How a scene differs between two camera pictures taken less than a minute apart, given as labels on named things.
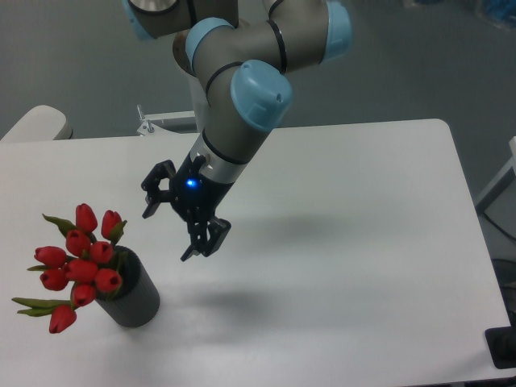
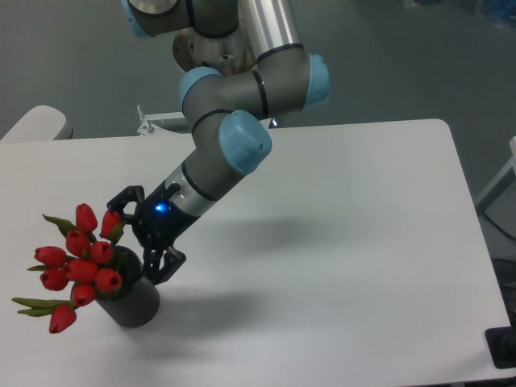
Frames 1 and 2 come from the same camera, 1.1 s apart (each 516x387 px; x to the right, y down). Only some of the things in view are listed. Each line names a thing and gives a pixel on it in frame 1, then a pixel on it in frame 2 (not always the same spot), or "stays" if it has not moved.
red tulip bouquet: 87,268 stays
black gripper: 193,197 -> 158,223
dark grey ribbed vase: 136,302 stays
